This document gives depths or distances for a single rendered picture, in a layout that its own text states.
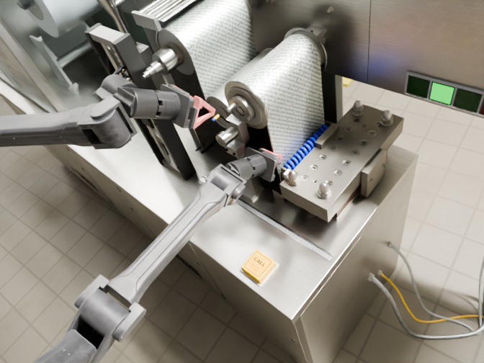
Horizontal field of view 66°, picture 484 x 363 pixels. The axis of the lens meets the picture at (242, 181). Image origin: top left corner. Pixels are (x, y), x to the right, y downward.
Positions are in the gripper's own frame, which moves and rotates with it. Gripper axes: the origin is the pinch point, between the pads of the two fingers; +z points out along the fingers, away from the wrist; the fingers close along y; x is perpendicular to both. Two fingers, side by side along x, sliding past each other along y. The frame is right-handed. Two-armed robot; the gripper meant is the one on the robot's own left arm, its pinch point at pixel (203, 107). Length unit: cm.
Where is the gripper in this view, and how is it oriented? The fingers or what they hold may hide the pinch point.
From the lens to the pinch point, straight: 88.3
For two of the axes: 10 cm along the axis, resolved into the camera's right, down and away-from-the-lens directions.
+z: 6.6, -1.0, 7.5
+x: 2.7, -8.9, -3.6
